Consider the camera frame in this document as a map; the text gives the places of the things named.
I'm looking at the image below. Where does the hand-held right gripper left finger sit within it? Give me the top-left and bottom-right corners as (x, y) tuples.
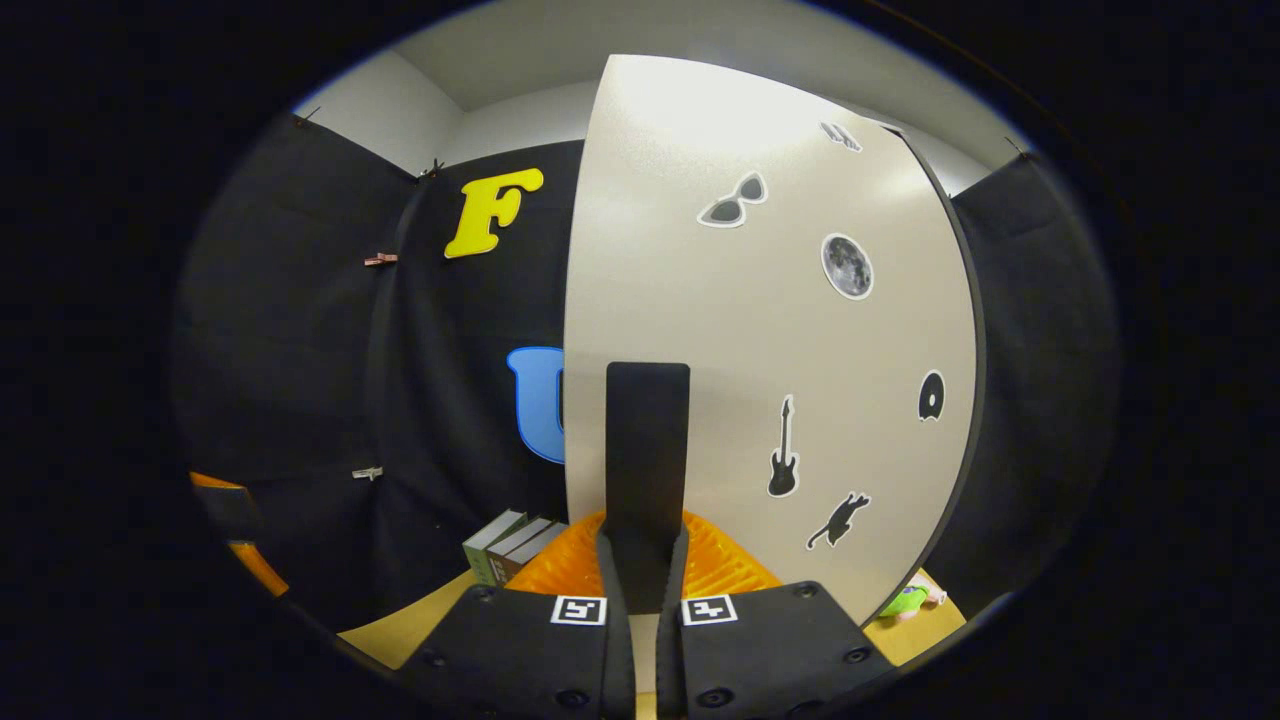
(395, 510), (638, 720)

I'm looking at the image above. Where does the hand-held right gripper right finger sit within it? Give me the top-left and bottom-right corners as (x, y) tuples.
(655, 508), (896, 720)

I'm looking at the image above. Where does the black door handle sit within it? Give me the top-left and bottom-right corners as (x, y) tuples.
(603, 361), (693, 615)

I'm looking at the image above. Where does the beige cabinet door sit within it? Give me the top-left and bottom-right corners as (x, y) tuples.
(562, 53), (981, 629)

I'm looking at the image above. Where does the brown book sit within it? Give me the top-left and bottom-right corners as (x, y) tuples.
(503, 521), (569, 581)

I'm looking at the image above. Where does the black backdrop cloth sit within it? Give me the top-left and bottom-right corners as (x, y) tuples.
(170, 110), (1121, 641)

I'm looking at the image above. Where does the light green book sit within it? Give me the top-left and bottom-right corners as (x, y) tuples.
(462, 509), (528, 586)

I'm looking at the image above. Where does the green plush toy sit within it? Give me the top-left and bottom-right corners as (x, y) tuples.
(878, 575), (947, 622)

